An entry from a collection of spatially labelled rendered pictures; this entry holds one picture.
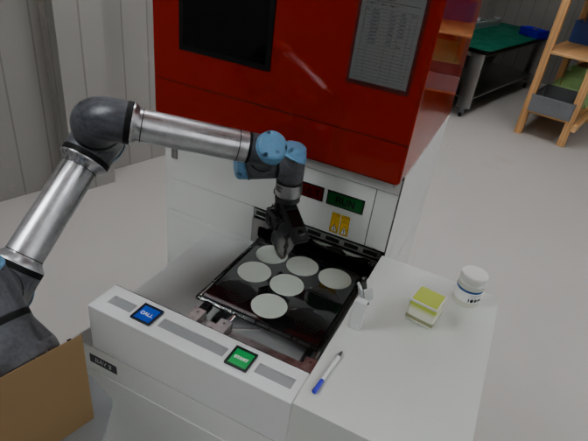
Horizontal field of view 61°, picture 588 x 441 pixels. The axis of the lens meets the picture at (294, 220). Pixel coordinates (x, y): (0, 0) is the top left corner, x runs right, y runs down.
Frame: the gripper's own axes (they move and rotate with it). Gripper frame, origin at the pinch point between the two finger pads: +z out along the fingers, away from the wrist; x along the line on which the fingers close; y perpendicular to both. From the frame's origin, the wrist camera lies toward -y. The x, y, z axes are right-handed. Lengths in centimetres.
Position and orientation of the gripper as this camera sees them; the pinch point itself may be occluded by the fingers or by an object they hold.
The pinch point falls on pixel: (283, 256)
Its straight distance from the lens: 149.1
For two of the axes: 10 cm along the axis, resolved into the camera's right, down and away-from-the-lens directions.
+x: -8.7, 1.7, -4.7
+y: -4.8, -5.1, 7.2
